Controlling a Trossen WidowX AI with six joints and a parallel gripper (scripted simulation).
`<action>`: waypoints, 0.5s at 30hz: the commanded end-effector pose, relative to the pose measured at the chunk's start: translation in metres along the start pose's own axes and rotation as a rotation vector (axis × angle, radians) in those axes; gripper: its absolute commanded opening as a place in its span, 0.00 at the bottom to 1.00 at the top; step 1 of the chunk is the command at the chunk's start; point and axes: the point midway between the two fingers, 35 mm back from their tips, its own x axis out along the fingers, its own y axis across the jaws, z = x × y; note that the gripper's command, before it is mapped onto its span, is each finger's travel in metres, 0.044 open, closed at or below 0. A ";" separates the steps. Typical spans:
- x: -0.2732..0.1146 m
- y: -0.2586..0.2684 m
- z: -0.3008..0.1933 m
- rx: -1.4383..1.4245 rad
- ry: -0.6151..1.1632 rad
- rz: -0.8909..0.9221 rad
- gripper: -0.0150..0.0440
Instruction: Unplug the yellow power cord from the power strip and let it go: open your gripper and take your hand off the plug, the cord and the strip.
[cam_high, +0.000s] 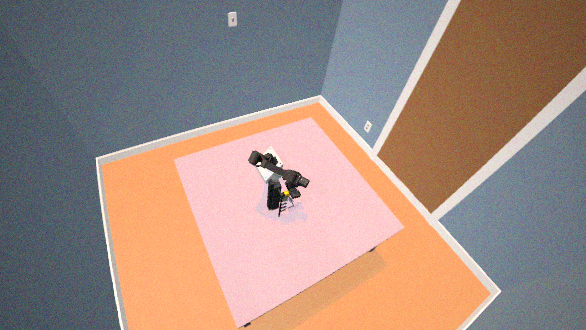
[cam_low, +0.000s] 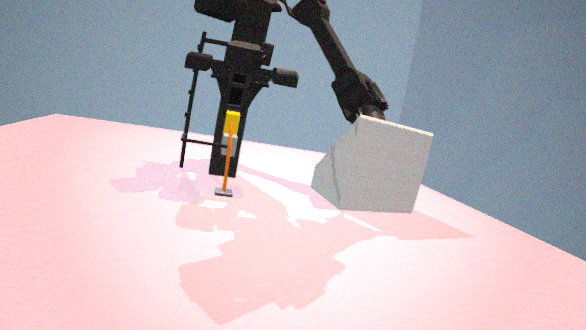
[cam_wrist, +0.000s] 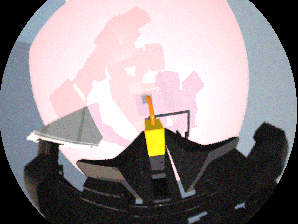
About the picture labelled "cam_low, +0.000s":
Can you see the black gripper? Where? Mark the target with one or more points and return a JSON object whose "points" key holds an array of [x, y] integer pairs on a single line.
{"points": [[261, 77]]}

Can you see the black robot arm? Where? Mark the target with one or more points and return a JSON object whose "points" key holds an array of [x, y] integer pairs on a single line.
{"points": [[356, 92]]}

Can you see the black power strip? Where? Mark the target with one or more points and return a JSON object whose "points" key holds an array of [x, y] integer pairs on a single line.
{"points": [[217, 161]]}

